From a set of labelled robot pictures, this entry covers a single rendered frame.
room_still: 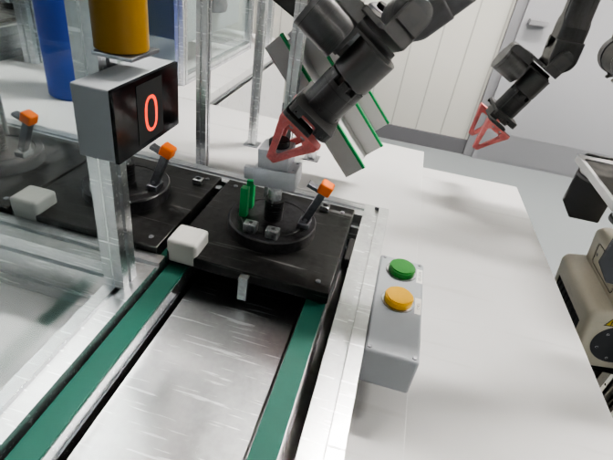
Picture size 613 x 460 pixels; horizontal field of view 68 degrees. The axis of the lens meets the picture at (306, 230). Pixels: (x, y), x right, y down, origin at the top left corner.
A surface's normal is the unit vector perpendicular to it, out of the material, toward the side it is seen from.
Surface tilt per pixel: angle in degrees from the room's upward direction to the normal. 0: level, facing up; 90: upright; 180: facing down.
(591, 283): 8
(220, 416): 0
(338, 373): 0
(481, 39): 90
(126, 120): 90
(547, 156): 90
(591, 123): 90
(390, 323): 0
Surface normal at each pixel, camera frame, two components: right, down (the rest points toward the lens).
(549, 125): -0.19, 0.53
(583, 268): 0.00, -0.84
